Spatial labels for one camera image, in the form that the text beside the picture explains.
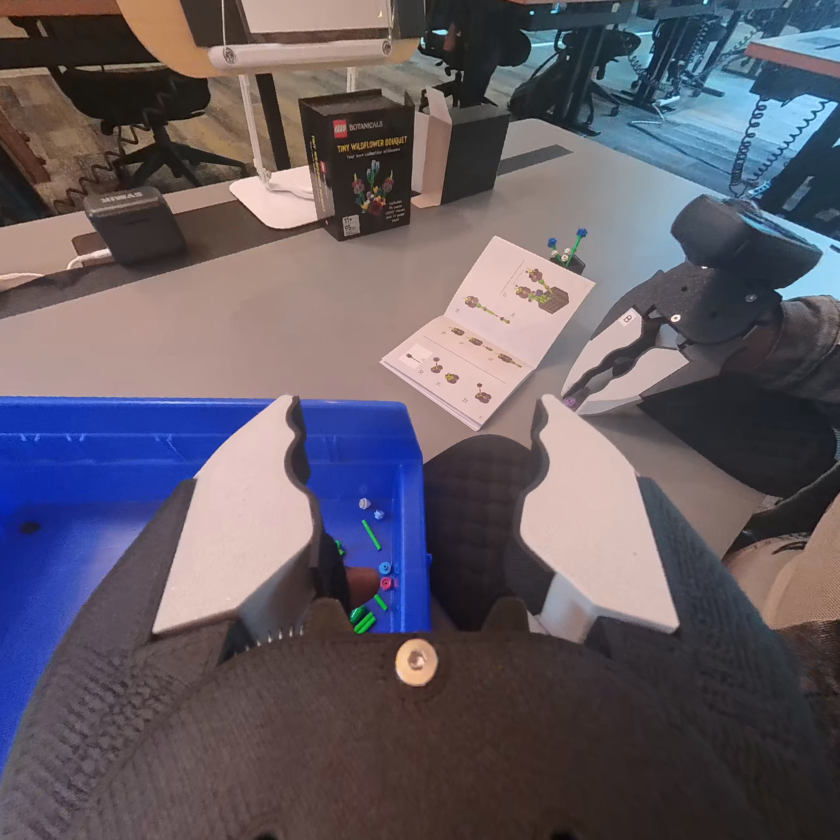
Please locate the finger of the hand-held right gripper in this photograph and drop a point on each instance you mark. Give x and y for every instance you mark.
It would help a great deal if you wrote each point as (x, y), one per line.
(607, 334)
(646, 377)

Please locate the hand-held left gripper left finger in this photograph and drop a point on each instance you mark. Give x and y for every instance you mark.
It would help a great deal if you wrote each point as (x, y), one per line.
(243, 518)

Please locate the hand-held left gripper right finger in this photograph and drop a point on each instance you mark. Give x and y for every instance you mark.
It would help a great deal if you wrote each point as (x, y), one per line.
(590, 525)

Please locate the small toy pieces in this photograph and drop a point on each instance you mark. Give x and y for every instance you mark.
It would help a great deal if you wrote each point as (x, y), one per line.
(371, 535)

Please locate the blue plastic bin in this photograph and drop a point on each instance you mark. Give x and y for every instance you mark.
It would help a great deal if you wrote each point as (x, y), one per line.
(98, 472)

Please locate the person's right forearm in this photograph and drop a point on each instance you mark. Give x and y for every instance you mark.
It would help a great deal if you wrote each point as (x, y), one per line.
(807, 341)

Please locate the grey desk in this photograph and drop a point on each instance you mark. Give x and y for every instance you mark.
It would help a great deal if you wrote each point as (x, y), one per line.
(262, 328)

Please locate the orange-edged desk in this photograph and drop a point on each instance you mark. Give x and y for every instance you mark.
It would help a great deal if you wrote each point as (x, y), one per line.
(797, 59)

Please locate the white desk lamp stand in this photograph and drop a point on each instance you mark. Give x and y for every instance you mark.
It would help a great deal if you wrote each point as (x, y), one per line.
(275, 197)

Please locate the small toy flower pot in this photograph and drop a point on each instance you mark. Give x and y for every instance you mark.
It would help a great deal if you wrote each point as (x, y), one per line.
(569, 253)

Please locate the black quilted cushion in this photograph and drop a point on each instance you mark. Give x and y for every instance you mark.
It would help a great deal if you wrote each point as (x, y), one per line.
(476, 518)

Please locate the white instruction booklet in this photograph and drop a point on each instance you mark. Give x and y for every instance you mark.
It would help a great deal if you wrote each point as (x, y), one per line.
(485, 328)

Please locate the person's beige trouser leg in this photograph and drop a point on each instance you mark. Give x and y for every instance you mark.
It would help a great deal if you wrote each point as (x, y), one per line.
(800, 577)

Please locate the black office chair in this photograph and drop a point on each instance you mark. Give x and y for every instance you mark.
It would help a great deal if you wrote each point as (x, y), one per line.
(138, 111)
(584, 65)
(472, 52)

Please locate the open black cardboard box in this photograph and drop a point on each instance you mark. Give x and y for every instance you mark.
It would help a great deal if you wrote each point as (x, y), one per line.
(472, 151)

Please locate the black toy set box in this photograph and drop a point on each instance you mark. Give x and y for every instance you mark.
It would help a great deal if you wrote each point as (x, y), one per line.
(361, 164)

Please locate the black charger case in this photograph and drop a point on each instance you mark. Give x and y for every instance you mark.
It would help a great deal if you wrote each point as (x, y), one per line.
(134, 223)

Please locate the light wooden panel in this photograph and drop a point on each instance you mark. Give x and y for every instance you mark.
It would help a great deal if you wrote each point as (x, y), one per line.
(164, 39)

